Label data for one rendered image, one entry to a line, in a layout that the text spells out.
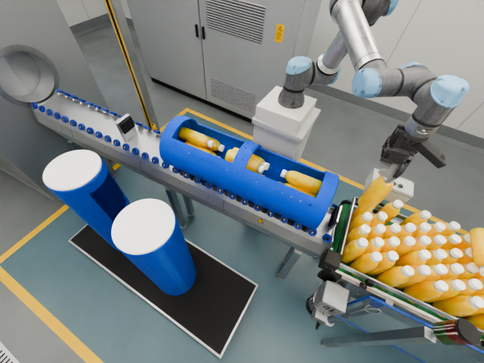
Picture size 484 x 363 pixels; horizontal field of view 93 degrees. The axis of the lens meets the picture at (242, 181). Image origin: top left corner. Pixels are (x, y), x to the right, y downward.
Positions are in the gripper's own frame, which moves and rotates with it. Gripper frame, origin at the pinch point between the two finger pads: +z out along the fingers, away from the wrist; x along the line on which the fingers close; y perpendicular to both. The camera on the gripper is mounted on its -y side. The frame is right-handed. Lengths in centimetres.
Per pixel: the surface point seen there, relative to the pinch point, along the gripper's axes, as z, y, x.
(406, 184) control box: 29.8, -19.9, -30.3
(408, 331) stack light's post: 40, -27, 35
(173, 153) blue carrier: 19, 92, 10
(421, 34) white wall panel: 36, -32, -272
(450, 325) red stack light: 17.2, -27.1, 36.0
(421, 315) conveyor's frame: 52, -38, 23
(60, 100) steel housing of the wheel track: 34, 214, -11
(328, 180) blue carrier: 14.3, 18.7, -1.8
